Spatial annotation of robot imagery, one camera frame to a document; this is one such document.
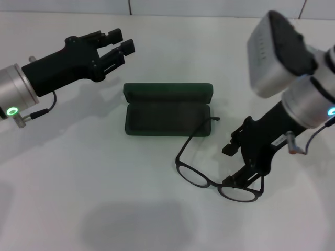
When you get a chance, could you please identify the black round glasses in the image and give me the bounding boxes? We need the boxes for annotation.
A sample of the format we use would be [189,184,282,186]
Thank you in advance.
[175,116,265,203]

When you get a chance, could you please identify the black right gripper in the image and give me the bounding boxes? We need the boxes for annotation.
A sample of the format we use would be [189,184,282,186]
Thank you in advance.
[221,100,307,189]

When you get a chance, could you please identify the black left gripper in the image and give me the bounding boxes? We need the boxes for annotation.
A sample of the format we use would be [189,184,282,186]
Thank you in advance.
[21,28,136,97]

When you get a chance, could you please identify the green glasses case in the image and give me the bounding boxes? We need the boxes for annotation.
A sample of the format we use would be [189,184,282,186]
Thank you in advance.
[122,82,214,137]

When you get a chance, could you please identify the right gripper cable plug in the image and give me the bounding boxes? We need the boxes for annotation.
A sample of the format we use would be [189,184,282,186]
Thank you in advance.
[286,119,334,155]

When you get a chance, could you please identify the gripper cable plug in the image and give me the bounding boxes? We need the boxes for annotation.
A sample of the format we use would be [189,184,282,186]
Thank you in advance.
[14,90,58,129]
[286,119,334,155]

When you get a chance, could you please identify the left gripper cable plug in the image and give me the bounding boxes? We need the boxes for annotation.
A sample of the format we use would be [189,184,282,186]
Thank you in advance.
[14,90,58,129]

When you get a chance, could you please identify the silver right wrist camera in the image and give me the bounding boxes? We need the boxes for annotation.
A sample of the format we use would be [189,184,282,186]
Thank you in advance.
[247,10,319,99]

